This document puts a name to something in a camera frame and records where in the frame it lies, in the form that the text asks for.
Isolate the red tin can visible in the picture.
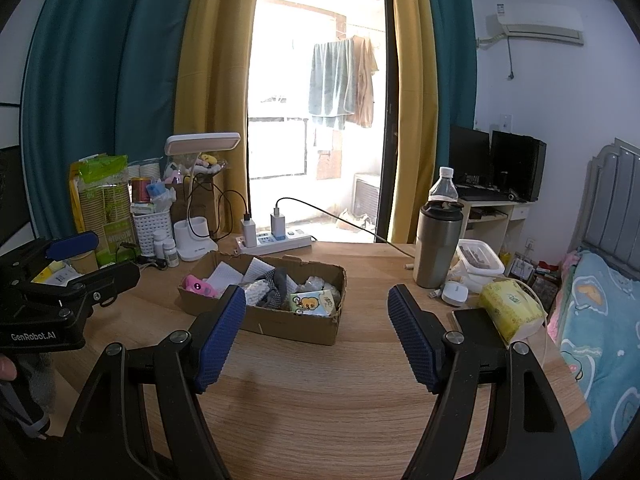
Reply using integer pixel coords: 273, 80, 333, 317
131, 176, 153, 204

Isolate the pink toy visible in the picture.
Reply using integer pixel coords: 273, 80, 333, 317
181, 274, 221, 300

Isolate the crumpled clear plastic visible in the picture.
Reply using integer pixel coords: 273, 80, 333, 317
300, 274, 343, 295

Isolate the black charger cable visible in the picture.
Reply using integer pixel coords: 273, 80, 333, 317
187, 180, 251, 241

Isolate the black phone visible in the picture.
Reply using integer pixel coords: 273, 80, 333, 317
451, 307, 512, 353

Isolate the white computer desk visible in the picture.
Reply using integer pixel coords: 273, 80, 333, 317
457, 195, 531, 261

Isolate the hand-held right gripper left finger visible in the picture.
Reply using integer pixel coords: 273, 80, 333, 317
52, 284, 247, 480

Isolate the white desk lamp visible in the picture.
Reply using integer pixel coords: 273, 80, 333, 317
165, 132, 242, 263

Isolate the grey padded headboard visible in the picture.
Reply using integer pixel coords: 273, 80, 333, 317
570, 137, 640, 281

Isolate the teal hanging towel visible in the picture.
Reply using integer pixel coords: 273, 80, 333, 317
307, 37, 356, 131

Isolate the white wall air conditioner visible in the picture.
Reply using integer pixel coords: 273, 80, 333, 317
485, 10, 585, 47

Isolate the yellow curtain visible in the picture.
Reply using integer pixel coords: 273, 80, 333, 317
389, 0, 441, 245
172, 0, 263, 241

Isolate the white folded tissue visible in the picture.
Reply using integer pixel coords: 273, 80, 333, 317
242, 257, 277, 285

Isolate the outdoor air conditioner unit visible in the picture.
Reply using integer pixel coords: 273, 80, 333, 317
351, 172, 383, 226

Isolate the stack of white paper cups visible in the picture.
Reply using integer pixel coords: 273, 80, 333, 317
127, 160, 166, 181

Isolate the clear water bottle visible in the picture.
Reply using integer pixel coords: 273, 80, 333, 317
428, 166, 460, 206

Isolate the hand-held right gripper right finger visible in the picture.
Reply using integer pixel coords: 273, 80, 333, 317
387, 283, 583, 480

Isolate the grey charger cable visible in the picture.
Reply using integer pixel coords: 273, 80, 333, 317
274, 197, 416, 271

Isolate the yellow white packet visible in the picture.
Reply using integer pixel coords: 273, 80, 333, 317
31, 260, 83, 287

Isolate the white plastic container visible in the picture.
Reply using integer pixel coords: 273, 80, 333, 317
447, 240, 506, 281

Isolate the black monitor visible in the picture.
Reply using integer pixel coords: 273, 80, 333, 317
490, 130, 547, 203
448, 124, 493, 187

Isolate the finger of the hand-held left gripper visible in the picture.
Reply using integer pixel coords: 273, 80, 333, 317
0, 231, 99, 283
10, 260, 142, 318

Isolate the green paper cup pack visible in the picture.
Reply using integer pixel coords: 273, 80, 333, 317
69, 154, 138, 268

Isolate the teal curtain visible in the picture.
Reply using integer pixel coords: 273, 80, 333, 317
20, 0, 201, 241
422, 0, 478, 211

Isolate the bubble wrap roll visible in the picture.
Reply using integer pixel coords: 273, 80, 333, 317
239, 280, 275, 307

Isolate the white oval device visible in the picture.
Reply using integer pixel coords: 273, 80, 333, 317
440, 280, 471, 307

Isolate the brown paper bag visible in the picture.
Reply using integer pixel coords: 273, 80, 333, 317
167, 178, 221, 241

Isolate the blue printed blanket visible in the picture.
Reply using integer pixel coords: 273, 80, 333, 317
547, 250, 640, 466

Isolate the white plastic basket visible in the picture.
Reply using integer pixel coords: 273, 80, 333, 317
132, 210, 173, 256

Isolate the brown hanging garment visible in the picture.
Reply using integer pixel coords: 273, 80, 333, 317
347, 35, 379, 128

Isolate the steel tumbler with black lid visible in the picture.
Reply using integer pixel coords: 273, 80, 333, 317
413, 200, 463, 289

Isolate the grey dotted cloth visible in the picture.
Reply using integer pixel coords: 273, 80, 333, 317
262, 267, 301, 311

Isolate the white power strip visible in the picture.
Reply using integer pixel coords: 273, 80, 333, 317
234, 228, 313, 256

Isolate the black door frame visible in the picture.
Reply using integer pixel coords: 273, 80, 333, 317
360, 0, 401, 246

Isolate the yellow printed tissue pack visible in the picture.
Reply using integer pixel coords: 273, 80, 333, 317
289, 290, 337, 317

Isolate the brown paper cup stack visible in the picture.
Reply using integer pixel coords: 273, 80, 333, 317
67, 251, 98, 275

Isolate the bag of plush toys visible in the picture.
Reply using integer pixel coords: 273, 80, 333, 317
192, 152, 228, 177

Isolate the cardboard box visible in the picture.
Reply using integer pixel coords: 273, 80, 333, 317
177, 251, 348, 347

